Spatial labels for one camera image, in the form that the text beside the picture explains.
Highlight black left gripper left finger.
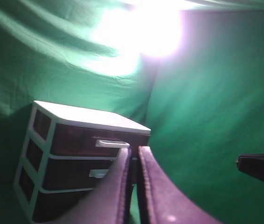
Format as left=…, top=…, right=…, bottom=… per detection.
left=52, top=148, right=132, bottom=224

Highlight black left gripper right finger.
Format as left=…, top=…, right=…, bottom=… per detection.
left=137, top=146, right=220, bottom=224

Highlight dark translucent drawer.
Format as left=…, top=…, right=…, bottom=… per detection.
left=42, top=157, right=139, bottom=190
left=50, top=124, right=150, bottom=157
left=27, top=185, right=97, bottom=224

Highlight white drawer cabinet frame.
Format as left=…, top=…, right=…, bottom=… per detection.
left=14, top=101, right=151, bottom=224

